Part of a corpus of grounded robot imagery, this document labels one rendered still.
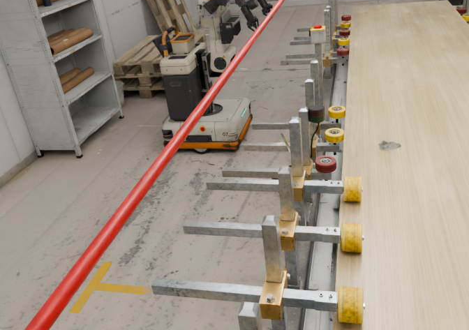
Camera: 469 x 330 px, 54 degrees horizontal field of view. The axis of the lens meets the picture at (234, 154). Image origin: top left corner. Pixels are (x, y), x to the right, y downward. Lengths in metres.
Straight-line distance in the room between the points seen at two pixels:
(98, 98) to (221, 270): 2.87
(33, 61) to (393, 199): 3.24
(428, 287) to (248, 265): 1.56
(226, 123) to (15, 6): 1.85
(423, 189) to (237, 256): 1.41
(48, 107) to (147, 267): 1.94
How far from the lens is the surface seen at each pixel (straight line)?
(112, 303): 2.68
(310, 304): 1.15
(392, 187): 1.64
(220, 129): 3.75
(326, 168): 1.76
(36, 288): 2.98
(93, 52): 4.89
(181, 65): 3.69
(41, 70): 4.14
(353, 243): 1.31
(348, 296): 1.12
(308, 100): 1.98
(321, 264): 1.74
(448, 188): 1.67
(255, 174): 1.84
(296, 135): 1.49
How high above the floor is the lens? 1.77
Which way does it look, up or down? 27 degrees down
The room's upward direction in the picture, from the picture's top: 7 degrees counter-clockwise
